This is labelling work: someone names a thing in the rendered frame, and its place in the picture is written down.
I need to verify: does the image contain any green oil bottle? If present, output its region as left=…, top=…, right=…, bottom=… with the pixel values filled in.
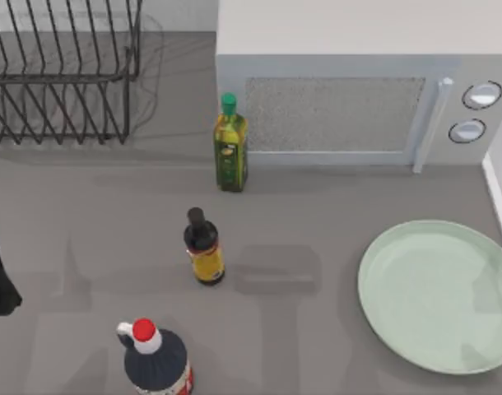
left=212, top=92, right=249, bottom=193

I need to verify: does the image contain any dark bottle with yellow label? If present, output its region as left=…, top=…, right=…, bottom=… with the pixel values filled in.
left=183, top=207, right=226, bottom=287

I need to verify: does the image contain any microwave oven door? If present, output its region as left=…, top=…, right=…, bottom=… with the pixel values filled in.
left=216, top=55, right=461, bottom=167

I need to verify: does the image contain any dark bottle with red cap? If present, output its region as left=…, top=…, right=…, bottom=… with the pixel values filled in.
left=116, top=317, right=195, bottom=395

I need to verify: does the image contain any pale microwave oven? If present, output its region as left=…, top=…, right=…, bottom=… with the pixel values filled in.
left=215, top=0, right=502, bottom=174

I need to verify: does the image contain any pale green plate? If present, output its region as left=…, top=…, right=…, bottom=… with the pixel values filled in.
left=356, top=220, right=502, bottom=376

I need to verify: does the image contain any small microwave knob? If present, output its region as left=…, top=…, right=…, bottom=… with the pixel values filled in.
left=448, top=118, right=488, bottom=144

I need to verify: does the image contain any large microwave knob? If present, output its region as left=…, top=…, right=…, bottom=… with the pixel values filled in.
left=461, top=81, right=502, bottom=110

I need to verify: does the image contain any microwave door handle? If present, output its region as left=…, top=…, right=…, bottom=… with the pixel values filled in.
left=412, top=77, right=455, bottom=174

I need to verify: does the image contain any black wire dish rack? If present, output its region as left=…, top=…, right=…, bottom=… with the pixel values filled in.
left=0, top=0, right=145, bottom=146

